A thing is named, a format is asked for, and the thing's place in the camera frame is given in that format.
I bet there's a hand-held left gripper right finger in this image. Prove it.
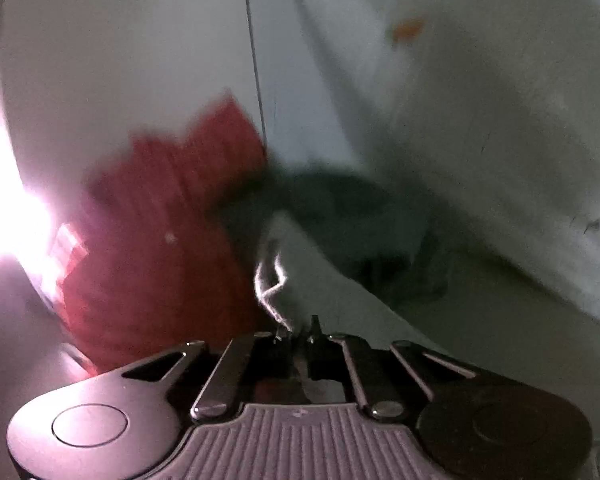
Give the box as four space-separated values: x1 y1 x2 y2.
299 314 482 419

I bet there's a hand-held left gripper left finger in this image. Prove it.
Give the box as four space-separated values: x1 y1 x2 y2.
105 332 302 421

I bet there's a grey garment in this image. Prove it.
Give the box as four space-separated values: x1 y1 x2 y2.
254 210 433 348

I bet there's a red checked garment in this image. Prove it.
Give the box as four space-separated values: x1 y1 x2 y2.
45 89 272 377

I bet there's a dark blue garment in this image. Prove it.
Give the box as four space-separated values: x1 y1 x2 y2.
214 160 453 306

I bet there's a carrot printed pale sheet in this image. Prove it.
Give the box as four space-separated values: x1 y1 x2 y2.
280 0 600 333

